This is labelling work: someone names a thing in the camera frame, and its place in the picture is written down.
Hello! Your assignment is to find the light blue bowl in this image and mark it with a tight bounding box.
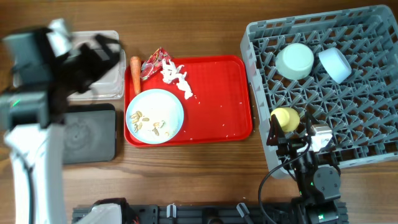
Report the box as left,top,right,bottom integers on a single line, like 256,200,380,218
318,47,352,84

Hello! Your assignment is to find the light blue plate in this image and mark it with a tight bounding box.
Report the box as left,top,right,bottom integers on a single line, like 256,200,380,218
125,89,185,145

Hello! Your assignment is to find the orange carrot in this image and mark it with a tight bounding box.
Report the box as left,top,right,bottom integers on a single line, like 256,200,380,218
130,56,141,95

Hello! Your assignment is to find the red serving tray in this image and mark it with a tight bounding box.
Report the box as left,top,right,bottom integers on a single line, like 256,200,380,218
141,55,252,146

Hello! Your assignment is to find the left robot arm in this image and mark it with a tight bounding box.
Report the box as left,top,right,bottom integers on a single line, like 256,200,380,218
1,19,123,223

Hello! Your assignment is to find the green saucer bowl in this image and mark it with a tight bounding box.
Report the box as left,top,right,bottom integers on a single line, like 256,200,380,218
275,43,315,80

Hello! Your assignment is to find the food scraps and rice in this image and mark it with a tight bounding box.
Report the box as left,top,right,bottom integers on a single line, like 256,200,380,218
129,111,170,137

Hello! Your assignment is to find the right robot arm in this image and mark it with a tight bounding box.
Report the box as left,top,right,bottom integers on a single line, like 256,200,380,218
258,113,344,223

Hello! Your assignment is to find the black plastic tray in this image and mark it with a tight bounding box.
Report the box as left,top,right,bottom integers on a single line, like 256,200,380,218
63,103,117,164

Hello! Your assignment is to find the grey dishwasher rack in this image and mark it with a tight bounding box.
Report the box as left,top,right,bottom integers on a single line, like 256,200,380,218
240,5,397,168

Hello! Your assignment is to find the red snack wrapper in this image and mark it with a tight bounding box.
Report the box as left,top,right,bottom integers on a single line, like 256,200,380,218
140,47,172,81

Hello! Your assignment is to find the clear plastic bin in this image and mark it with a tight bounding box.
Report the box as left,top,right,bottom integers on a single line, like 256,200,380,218
12,29,126,101

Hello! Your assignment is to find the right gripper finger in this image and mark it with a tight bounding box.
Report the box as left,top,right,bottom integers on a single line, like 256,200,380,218
305,111,319,128
266,114,285,146

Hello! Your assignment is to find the yellow plastic cup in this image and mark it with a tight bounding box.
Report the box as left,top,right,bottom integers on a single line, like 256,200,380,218
271,108,300,133

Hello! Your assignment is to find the white tissue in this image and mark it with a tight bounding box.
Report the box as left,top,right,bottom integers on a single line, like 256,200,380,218
161,59,193,100

